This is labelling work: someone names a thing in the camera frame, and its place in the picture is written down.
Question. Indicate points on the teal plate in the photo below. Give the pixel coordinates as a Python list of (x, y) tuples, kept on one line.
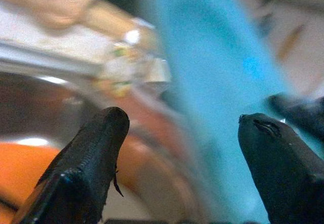
[(215, 69)]

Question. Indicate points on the stainless steel double sink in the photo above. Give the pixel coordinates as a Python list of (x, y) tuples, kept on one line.
[(38, 100)]

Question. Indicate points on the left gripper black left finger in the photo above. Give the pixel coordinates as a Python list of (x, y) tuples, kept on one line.
[(83, 163)]

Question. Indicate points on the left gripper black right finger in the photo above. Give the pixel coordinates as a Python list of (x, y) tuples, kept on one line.
[(286, 173)]

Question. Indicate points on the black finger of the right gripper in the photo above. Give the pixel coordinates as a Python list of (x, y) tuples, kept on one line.
[(306, 115)]

